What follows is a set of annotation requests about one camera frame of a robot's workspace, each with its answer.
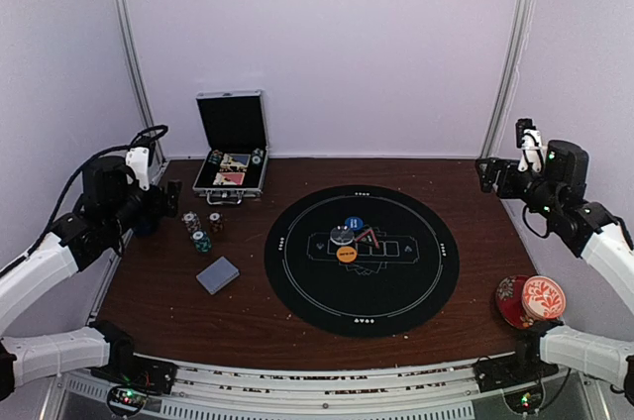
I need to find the left metal frame post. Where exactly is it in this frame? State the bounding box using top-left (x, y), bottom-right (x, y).
top-left (103, 0), bottom-right (167, 166)

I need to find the mixed chip stack in case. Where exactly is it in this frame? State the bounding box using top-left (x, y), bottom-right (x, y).
top-left (207, 151), bottom-right (223, 164)

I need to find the blue card deck in case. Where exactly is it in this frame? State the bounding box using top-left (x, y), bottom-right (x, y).
top-left (221, 153), bottom-right (251, 170)

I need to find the dark blue mug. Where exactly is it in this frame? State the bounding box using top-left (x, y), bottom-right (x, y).
top-left (133, 219), bottom-right (159, 238)

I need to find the red card deck in case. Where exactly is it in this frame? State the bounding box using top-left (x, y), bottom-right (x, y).
top-left (213, 172), bottom-right (246, 186)

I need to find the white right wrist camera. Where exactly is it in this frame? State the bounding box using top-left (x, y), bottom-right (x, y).
top-left (515, 118), bottom-right (545, 173)

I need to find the round black poker mat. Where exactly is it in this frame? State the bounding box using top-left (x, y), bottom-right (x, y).
top-left (264, 185), bottom-right (460, 338)

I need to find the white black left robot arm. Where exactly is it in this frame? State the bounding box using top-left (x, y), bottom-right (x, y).
top-left (1, 148), bottom-right (182, 397)

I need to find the black white dealer button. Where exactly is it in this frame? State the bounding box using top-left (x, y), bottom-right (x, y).
top-left (330, 225), bottom-right (355, 246)

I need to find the red floral plate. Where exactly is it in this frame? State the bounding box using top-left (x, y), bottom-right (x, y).
top-left (494, 275), bottom-right (534, 330)

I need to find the aluminium poker case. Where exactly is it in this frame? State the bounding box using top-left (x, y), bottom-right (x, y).
top-left (193, 90), bottom-right (268, 206)

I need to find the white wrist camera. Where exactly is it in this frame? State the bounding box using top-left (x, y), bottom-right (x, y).
top-left (515, 118), bottom-right (545, 173)
top-left (125, 147), bottom-right (151, 191)

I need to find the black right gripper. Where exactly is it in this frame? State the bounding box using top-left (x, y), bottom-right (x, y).
top-left (475, 157), bottom-right (561, 219)

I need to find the right metal frame post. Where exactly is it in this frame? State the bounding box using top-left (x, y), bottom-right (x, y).
top-left (479, 0), bottom-right (535, 158)

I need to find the orange big blind button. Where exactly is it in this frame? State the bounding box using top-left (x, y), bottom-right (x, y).
top-left (336, 246), bottom-right (358, 264)

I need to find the front aluminium rail base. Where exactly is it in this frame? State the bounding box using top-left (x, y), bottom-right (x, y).
top-left (39, 350), bottom-right (600, 420)

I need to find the grey playing card deck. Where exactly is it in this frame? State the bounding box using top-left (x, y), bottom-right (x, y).
top-left (196, 257), bottom-right (240, 294)

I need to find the metal frame post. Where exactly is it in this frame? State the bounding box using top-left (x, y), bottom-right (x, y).
top-left (479, 0), bottom-right (535, 158)
top-left (103, 0), bottom-right (167, 166)

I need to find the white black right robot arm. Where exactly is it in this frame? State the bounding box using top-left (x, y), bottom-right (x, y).
top-left (475, 140), bottom-right (633, 401)

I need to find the green chip stack in case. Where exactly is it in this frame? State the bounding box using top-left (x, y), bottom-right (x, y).
top-left (250, 149), bottom-right (264, 166)

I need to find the green blue 50 chip stack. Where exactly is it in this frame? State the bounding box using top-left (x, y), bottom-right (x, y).
top-left (191, 230), bottom-right (212, 253)

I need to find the blue white 10 chip stack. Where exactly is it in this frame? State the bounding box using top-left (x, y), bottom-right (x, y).
top-left (181, 211), bottom-right (201, 235)

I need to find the red triangular all-in marker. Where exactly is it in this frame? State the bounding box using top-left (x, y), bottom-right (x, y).
top-left (355, 227), bottom-right (379, 249)

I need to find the blue small blind button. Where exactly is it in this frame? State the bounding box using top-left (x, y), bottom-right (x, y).
top-left (345, 216), bottom-right (365, 232)

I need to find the brown 100 chip stack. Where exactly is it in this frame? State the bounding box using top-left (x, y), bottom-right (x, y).
top-left (207, 212), bottom-right (224, 233)

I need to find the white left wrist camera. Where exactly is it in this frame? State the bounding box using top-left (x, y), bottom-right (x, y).
top-left (125, 147), bottom-right (151, 191)

